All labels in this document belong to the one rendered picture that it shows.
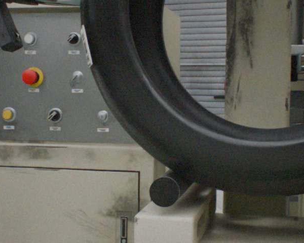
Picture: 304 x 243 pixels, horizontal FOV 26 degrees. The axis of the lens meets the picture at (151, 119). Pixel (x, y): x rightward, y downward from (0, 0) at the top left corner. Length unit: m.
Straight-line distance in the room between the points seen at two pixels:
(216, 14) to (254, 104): 9.35
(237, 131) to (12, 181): 0.72
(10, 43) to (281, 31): 0.53
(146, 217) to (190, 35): 9.83
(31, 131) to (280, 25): 0.76
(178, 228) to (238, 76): 0.44
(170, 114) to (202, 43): 9.73
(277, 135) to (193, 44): 9.54
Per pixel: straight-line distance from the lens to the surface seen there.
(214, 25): 10.62
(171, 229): 0.97
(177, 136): 0.95
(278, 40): 1.31
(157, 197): 0.96
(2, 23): 1.13
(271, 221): 1.26
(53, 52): 1.72
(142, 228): 0.98
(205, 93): 10.62
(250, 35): 1.31
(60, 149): 1.67
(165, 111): 0.94
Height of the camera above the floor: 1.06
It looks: 3 degrees down
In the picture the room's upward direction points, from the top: 1 degrees clockwise
